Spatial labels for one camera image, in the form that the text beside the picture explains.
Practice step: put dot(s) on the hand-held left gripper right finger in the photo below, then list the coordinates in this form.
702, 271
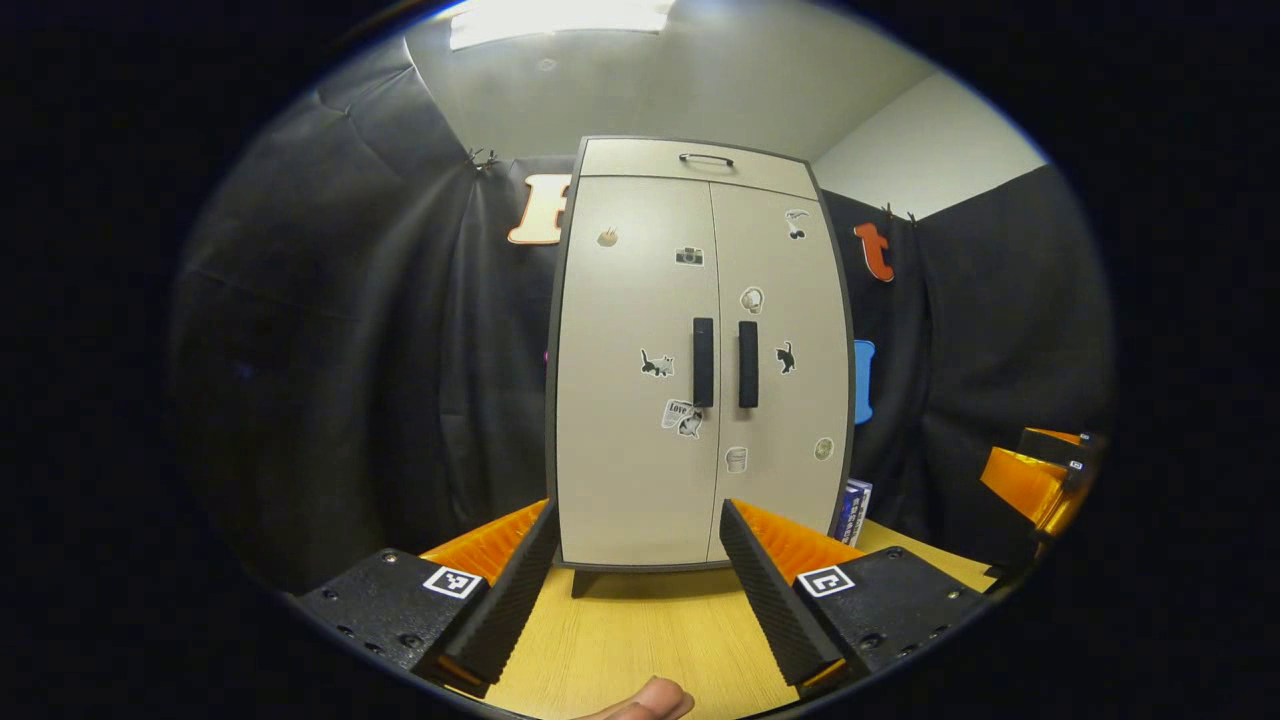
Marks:
775, 600

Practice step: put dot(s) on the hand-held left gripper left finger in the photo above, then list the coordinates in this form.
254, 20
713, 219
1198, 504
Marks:
505, 610

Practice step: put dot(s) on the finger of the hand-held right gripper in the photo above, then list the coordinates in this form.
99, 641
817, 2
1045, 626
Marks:
1065, 442
1030, 485

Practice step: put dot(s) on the white shoe cabinet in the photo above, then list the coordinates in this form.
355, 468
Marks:
640, 480

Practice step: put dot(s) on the white cabinet drawer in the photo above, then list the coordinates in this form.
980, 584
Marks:
630, 160

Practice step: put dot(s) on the blue box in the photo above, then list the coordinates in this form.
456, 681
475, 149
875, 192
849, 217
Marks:
852, 512

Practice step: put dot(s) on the black backdrop cloth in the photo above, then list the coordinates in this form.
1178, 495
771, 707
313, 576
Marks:
350, 350
1010, 300

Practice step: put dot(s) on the metal cloth clip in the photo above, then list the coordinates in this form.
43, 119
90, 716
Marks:
898, 213
483, 159

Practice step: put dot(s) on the ceiling light panel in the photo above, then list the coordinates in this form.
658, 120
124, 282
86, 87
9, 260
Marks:
560, 20

